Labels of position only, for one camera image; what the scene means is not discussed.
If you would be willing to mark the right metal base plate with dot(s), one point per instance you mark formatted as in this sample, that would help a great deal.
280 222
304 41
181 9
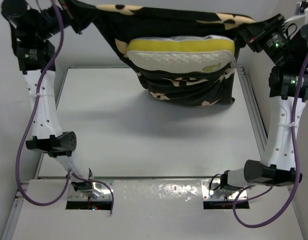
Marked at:
212 192

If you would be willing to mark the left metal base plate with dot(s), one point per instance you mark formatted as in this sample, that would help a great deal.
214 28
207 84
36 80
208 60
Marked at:
96 191

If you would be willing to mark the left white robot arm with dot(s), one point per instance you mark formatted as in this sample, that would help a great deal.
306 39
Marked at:
30 33

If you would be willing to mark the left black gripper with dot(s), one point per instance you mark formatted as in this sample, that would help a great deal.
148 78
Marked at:
67 16

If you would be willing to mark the cream yellow pillow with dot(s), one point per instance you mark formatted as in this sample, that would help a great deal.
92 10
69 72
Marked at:
183 54

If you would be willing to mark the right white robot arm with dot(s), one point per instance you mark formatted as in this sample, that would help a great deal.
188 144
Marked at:
288 96

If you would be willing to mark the black floral pillowcase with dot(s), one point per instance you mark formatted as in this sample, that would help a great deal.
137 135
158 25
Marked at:
120 23

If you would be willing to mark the white front cover board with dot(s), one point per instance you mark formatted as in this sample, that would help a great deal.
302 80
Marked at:
147 210

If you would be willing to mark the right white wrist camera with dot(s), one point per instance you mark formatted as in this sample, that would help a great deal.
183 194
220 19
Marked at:
300 15

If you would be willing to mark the metal base plate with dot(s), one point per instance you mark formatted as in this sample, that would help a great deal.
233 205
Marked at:
96 191
212 192

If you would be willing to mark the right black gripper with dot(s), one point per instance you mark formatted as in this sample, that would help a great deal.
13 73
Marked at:
257 33

